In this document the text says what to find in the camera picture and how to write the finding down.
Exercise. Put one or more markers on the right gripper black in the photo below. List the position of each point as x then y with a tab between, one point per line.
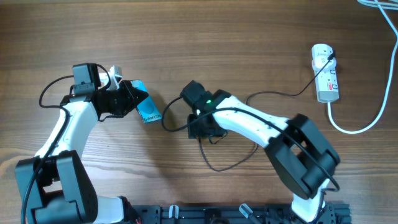
194	130

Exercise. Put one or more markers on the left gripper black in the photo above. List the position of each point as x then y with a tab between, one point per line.
130	93

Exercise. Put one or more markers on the teal-screen Galaxy smartphone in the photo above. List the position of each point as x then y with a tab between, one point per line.
147	108

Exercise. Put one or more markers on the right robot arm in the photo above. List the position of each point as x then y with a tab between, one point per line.
300	154

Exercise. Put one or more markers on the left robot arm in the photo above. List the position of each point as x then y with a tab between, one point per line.
53	184

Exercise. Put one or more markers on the white USB charger plug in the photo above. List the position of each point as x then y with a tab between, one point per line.
326	62

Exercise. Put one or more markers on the white power strip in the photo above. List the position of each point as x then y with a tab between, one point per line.
325	80

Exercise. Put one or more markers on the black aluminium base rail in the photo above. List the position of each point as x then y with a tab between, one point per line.
269	213

